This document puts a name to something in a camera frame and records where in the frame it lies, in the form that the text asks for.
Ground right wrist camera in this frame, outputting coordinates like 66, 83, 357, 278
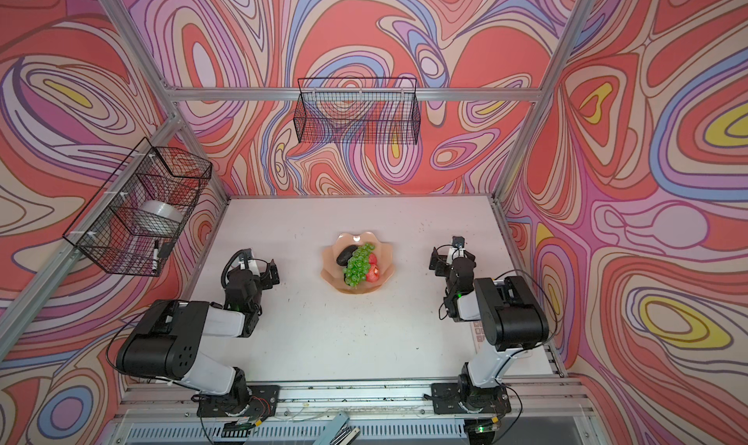
451, 236, 466, 250

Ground left wire basket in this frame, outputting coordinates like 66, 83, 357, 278
62, 139, 212, 277

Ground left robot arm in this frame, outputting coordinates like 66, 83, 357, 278
115, 249, 280, 429

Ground black marker in basket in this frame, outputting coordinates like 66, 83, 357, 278
151, 240, 160, 275

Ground wire basket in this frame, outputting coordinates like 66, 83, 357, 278
293, 75, 422, 146
62, 139, 212, 277

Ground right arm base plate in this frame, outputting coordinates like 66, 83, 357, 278
424, 383, 512, 418

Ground pink faceted fruit bowl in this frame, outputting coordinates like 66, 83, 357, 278
321, 232, 395, 295

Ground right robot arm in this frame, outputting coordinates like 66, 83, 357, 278
425, 242, 550, 418

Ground back wire basket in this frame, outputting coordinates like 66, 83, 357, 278
293, 75, 422, 146

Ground green grape bunch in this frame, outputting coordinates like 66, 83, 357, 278
343, 244, 375, 288

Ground dark avocado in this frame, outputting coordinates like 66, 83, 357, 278
336, 244, 358, 267

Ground pink calculator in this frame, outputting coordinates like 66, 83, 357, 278
471, 321, 485, 350

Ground white tape roll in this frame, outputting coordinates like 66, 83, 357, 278
134, 201, 183, 237

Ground teal tool at front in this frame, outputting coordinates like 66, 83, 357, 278
314, 412, 360, 445

